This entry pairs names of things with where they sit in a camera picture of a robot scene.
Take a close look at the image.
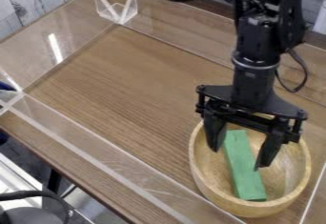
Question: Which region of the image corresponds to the clear acrylic wall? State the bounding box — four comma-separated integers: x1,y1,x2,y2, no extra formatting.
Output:
0,92,246,224
124,0,326,106
0,0,112,91

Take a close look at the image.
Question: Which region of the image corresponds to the grey metal bracket with screw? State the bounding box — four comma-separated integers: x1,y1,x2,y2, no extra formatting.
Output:
59,206,95,224

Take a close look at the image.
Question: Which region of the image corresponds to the clear acrylic front wall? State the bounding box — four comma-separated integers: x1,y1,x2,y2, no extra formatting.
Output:
0,92,246,224

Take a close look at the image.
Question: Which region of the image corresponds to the clear acrylic corner bracket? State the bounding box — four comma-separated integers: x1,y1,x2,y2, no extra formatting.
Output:
95,0,138,25

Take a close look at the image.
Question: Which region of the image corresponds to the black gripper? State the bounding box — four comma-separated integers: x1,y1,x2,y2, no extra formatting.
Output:
196,55,307,169

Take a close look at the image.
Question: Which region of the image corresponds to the black cable lower left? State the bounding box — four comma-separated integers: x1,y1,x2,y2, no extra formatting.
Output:
0,190,71,224

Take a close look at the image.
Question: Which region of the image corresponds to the blue object at left edge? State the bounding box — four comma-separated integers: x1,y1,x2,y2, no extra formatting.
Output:
0,81,16,92

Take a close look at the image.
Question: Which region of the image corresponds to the clear acrylic back wall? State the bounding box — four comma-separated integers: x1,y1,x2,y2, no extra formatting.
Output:
124,0,326,106

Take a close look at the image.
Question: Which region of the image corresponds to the green rectangular block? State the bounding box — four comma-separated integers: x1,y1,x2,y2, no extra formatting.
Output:
224,130,267,201

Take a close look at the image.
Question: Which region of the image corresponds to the clear acrylic left wall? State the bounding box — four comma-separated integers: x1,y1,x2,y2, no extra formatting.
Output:
0,0,112,91

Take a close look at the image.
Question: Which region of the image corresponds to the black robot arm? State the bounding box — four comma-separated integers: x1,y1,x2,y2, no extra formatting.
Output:
170,0,307,169

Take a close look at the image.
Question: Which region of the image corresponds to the black table leg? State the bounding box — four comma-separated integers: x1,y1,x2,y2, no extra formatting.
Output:
47,170,63,193

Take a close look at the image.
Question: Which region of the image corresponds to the light wooden bowl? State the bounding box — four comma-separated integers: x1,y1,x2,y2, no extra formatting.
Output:
188,125,313,218

